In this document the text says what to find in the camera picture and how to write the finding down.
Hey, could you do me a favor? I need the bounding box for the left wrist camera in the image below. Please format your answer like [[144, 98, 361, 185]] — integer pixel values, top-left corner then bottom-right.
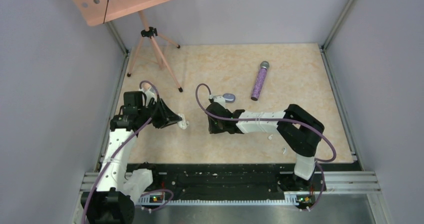
[[138, 83, 157, 107]]

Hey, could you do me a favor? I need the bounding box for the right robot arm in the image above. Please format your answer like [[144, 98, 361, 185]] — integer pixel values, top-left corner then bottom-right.
[[206, 102, 325, 191]]

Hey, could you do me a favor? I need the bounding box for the lavender charging case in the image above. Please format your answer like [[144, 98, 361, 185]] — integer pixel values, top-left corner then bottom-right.
[[222, 93, 236, 104]]

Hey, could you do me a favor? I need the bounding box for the white oval charging case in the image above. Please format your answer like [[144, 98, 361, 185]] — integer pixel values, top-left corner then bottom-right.
[[177, 113, 190, 130]]

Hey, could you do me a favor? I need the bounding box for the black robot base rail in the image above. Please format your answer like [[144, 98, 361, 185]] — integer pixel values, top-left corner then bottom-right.
[[99, 162, 327, 204]]

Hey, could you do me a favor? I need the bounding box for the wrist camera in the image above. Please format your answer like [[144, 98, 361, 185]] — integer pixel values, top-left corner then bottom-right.
[[209, 95, 226, 108], [138, 83, 157, 107]]

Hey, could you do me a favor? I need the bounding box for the purple glitter microphone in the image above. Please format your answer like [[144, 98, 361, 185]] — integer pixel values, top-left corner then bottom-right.
[[250, 61, 270, 101]]

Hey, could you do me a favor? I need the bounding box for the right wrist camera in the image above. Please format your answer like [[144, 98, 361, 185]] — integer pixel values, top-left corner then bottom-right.
[[209, 95, 226, 108]]

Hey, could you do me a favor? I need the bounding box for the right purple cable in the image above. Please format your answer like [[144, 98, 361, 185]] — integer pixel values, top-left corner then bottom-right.
[[195, 83, 338, 211]]

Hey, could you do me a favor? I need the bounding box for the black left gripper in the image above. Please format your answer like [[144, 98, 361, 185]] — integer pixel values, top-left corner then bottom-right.
[[138, 97, 182, 129]]

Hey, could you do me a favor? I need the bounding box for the pink music stand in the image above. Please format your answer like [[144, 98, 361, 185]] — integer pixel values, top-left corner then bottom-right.
[[60, 0, 192, 93]]

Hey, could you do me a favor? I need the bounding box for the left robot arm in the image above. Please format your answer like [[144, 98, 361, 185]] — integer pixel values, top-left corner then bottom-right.
[[80, 89, 187, 224]]

